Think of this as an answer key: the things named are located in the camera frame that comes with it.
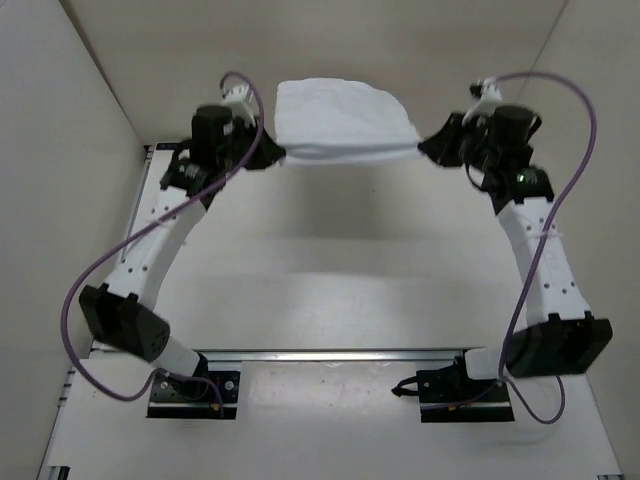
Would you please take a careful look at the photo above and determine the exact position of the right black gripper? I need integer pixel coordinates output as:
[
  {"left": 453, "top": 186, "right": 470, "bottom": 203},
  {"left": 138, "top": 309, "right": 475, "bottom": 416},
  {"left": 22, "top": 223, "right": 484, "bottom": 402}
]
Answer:
[{"left": 419, "top": 116, "right": 498, "bottom": 176}]

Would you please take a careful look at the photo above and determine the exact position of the white fabric skirt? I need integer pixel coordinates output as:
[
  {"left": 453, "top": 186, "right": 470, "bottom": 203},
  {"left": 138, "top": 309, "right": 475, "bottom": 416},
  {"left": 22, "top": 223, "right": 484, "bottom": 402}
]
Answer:
[{"left": 274, "top": 78, "right": 422, "bottom": 167}]

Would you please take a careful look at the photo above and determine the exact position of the left blue corner label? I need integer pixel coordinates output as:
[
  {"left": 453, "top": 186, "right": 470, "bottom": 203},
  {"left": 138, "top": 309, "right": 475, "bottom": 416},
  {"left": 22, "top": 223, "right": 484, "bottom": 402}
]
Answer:
[{"left": 155, "top": 142, "right": 179, "bottom": 151}]

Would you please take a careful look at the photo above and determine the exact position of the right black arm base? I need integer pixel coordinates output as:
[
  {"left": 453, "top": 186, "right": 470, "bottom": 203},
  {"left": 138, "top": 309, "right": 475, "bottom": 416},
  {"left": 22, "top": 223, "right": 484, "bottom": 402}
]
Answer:
[{"left": 391, "top": 356, "right": 515, "bottom": 424}]

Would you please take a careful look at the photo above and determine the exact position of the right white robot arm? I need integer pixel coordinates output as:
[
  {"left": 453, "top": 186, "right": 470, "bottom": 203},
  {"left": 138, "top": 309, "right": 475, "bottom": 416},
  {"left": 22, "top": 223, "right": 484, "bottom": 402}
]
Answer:
[{"left": 418, "top": 78, "right": 613, "bottom": 401}]

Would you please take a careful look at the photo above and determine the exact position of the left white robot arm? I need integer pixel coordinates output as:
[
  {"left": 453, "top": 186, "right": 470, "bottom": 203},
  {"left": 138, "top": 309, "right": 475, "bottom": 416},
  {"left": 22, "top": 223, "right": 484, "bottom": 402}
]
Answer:
[{"left": 79, "top": 84, "right": 285, "bottom": 398}]

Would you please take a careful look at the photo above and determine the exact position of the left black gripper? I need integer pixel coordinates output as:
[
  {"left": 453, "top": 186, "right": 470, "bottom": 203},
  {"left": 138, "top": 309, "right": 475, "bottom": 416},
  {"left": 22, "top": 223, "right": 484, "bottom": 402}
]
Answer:
[{"left": 225, "top": 111, "right": 287, "bottom": 167}]

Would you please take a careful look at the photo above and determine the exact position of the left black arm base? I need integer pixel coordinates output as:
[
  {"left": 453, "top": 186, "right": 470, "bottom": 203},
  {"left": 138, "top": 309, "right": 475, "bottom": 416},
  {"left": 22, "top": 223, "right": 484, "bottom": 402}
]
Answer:
[{"left": 146, "top": 362, "right": 241, "bottom": 420}]

